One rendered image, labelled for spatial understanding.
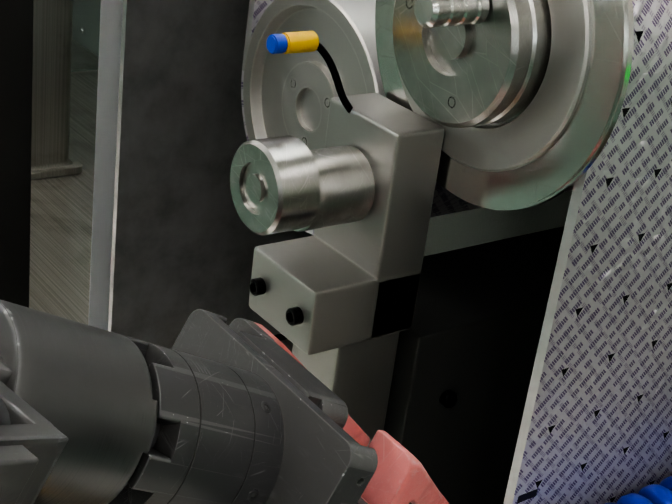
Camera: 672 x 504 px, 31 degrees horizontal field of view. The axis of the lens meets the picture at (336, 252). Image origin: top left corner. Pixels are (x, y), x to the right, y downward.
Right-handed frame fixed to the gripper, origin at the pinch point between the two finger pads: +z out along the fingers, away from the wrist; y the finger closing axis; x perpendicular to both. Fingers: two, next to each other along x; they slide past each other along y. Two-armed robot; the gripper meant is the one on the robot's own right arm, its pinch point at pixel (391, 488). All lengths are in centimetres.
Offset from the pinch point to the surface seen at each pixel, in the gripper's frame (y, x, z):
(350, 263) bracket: -9.3, 6.1, 1.2
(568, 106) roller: -1.2, 16.3, -0.8
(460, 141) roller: -6.7, 13.2, 0.7
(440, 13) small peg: -4.5, 16.9, -6.0
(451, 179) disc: -7.1, 11.6, 1.9
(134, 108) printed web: -38.6, 5.1, 6.5
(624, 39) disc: 0.4, 19.2, -2.0
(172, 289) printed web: -38.6, -5.6, 16.4
